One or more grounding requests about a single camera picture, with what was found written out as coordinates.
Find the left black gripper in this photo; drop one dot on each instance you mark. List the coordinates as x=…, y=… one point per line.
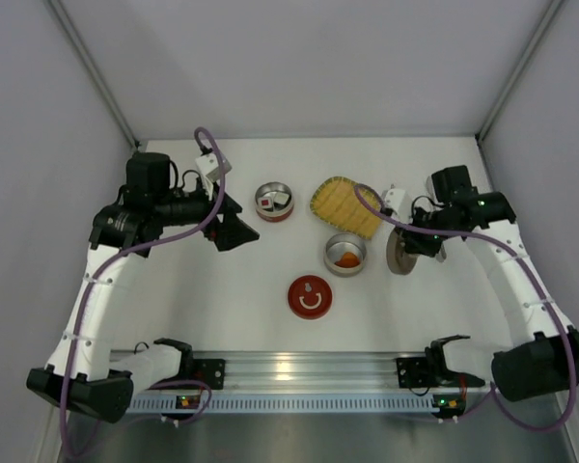
x=217, y=220

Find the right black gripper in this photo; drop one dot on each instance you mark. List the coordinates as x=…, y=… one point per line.
x=410, y=242

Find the red-banded metal bowl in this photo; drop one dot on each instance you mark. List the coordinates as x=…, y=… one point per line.
x=268, y=189

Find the white sushi piece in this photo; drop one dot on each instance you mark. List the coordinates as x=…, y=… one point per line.
x=281, y=200

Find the brown round lid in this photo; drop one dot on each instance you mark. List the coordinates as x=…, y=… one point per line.
x=399, y=262

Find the red round lid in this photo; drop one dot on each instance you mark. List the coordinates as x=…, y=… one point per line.
x=310, y=297

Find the beige-banded metal bowl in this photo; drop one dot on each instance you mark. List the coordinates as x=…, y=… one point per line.
x=339, y=244

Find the red-brown food piece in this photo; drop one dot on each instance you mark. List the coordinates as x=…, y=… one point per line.
x=347, y=254

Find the orange fried shrimp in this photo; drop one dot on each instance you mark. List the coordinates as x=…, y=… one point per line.
x=348, y=262

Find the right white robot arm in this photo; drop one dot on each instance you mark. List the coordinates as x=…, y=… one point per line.
x=545, y=343

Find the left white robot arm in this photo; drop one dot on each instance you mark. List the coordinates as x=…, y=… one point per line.
x=79, y=376

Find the woven bamboo tray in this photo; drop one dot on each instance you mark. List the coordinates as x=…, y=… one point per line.
x=336, y=204

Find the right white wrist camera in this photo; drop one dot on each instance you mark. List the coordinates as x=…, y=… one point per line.
x=397, y=204

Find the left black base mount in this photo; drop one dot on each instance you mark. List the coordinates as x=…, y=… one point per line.
x=210, y=371

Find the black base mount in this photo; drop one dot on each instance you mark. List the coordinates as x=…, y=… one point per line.
x=210, y=371
x=414, y=373

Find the aluminium mounting rail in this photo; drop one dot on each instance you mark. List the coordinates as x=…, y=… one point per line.
x=308, y=372

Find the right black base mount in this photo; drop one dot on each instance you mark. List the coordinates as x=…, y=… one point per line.
x=414, y=373

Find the slotted cable duct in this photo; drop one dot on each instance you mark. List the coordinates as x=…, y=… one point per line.
x=403, y=403

